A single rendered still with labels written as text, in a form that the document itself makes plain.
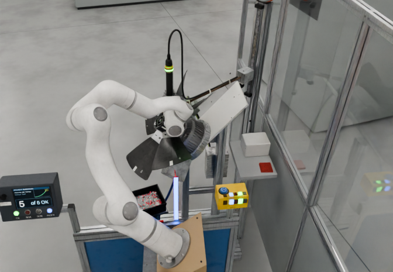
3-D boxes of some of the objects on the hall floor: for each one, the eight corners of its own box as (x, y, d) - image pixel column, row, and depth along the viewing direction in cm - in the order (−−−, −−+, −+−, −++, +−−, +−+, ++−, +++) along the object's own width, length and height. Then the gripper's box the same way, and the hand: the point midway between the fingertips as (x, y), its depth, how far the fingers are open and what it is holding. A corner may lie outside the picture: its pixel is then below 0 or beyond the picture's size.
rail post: (226, 293, 263) (236, 221, 216) (227, 298, 260) (237, 227, 213) (220, 293, 263) (229, 222, 216) (221, 299, 260) (231, 228, 213)
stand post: (186, 234, 302) (188, 148, 247) (188, 244, 295) (189, 158, 240) (181, 235, 301) (181, 149, 246) (182, 244, 294) (182, 158, 239)
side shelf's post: (241, 234, 304) (253, 157, 254) (242, 238, 301) (255, 161, 251) (236, 234, 303) (247, 158, 253) (237, 238, 300) (249, 162, 250)
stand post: (214, 231, 305) (224, 117, 235) (216, 241, 298) (227, 126, 228) (209, 232, 304) (217, 117, 235) (211, 241, 297) (220, 126, 228)
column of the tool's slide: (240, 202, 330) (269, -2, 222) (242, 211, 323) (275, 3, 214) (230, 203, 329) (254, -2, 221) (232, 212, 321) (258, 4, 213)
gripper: (189, 104, 184) (185, 85, 199) (155, 106, 182) (153, 86, 197) (189, 116, 189) (185, 96, 203) (155, 119, 187) (154, 98, 201)
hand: (169, 93), depth 198 cm, fingers closed on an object, 4 cm apart
